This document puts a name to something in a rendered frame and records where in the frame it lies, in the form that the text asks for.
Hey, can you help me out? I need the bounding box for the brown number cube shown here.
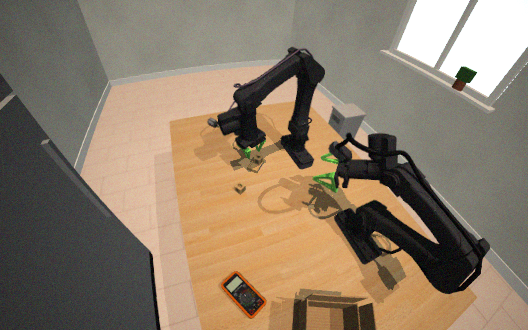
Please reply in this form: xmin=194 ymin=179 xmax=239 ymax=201
xmin=235 ymin=181 xmax=246 ymax=194
xmin=253 ymin=154 xmax=263 ymax=165

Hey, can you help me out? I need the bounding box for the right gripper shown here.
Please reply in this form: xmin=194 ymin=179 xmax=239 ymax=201
xmin=235 ymin=125 xmax=266 ymax=159

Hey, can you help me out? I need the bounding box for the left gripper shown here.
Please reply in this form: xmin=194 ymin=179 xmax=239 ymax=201
xmin=313 ymin=146 xmax=368 ymax=193

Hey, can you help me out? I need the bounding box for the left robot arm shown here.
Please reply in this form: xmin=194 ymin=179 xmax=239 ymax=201
xmin=337 ymin=133 xmax=490 ymax=294

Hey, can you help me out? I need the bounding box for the orange digital multimeter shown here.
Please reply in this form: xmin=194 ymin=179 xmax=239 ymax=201
xmin=221 ymin=271 xmax=266 ymax=319

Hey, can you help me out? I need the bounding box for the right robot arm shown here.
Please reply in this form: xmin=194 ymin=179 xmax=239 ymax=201
xmin=217 ymin=47 xmax=325 ymax=165

